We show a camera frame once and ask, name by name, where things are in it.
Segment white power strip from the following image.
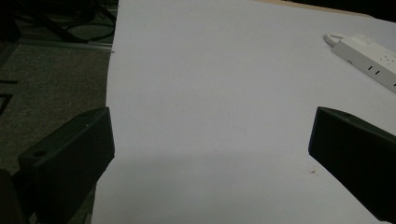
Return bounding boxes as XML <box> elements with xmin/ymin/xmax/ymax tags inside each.
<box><xmin>332</xmin><ymin>35</ymin><xmax>396</xmax><ymax>94</ymax></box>

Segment white power strip cable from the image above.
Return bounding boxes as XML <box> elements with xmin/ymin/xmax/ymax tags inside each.
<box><xmin>323</xmin><ymin>32</ymin><xmax>347</xmax><ymax>48</ymax></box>

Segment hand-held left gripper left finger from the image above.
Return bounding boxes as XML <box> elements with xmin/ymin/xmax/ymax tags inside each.
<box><xmin>17</xmin><ymin>106</ymin><xmax>116</xmax><ymax>224</ymax></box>

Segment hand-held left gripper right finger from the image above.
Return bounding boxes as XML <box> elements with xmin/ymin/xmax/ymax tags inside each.
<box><xmin>307</xmin><ymin>105</ymin><xmax>396</xmax><ymax>224</ymax></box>

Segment metal floor rail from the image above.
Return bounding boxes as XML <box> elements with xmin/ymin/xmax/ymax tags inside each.
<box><xmin>18</xmin><ymin>37</ymin><xmax>114</xmax><ymax>53</ymax></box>

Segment black stand legs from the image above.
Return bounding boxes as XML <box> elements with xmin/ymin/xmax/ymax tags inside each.
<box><xmin>0</xmin><ymin>0</ymin><xmax>120</xmax><ymax>45</ymax></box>

